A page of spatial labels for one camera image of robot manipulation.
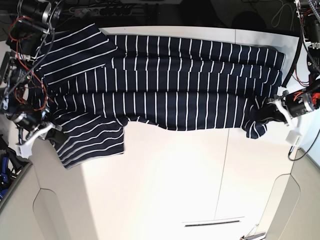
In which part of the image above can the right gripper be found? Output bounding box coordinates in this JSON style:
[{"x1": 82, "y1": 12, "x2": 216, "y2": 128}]
[{"x1": 14, "y1": 118, "x2": 63, "y2": 147}]

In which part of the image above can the navy white striped T-shirt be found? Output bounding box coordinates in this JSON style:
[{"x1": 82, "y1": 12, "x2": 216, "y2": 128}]
[{"x1": 27, "y1": 24, "x2": 285, "y2": 169}]

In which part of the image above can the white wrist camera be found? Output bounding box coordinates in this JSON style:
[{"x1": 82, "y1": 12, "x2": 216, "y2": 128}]
[
  {"x1": 15, "y1": 144, "x2": 33, "y2": 159},
  {"x1": 285, "y1": 130, "x2": 302, "y2": 146}
]

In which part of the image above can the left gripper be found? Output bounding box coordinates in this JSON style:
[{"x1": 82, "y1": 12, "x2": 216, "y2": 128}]
[{"x1": 252, "y1": 92, "x2": 304, "y2": 137}]

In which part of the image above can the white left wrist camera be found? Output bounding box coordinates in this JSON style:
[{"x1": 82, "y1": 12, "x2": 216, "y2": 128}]
[{"x1": 285, "y1": 130, "x2": 302, "y2": 146}]

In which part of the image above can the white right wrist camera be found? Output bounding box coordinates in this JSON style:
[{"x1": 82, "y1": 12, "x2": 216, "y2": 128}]
[{"x1": 15, "y1": 144, "x2": 33, "y2": 159}]

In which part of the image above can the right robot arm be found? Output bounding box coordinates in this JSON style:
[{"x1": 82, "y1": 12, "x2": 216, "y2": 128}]
[{"x1": 0, "y1": 0, "x2": 63, "y2": 147}]

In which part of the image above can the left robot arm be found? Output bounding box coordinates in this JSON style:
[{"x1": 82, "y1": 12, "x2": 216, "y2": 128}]
[{"x1": 258, "y1": 0, "x2": 320, "y2": 130}]

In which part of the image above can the grey bin with blue items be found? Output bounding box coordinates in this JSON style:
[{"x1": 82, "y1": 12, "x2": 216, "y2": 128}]
[{"x1": 0, "y1": 133, "x2": 32, "y2": 201}]

